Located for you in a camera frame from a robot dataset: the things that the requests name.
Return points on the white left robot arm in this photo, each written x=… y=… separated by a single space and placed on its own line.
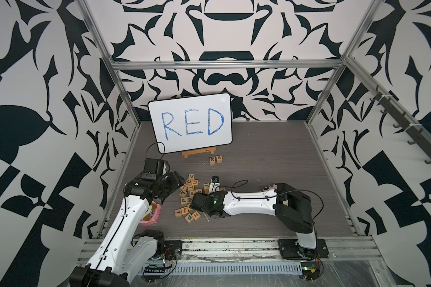
x=119 y=258

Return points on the wooden board stand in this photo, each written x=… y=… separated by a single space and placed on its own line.
x=210 y=150

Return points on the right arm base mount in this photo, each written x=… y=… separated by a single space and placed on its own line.
x=290 y=249

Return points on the white board reading RED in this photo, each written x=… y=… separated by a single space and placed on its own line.
x=188 y=123

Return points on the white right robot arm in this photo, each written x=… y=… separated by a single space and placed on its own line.
x=291 y=206

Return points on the wooden block brown H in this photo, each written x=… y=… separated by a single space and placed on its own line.
x=196 y=215

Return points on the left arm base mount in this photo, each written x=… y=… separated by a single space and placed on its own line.
x=169 y=249

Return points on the wooden block green J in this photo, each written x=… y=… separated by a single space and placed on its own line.
x=206 y=186

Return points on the wooden block blue p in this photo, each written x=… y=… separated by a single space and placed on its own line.
x=189 y=218

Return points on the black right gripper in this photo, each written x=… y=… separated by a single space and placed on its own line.
x=202 y=194

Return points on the pink toy bowl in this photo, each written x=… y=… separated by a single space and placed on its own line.
x=152 y=215

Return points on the green circuit board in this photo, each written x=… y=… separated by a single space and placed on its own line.
x=311 y=270

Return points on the wooden block red f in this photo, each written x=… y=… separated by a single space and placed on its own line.
x=185 y=211

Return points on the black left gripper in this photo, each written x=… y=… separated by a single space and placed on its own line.
x=176 y=181

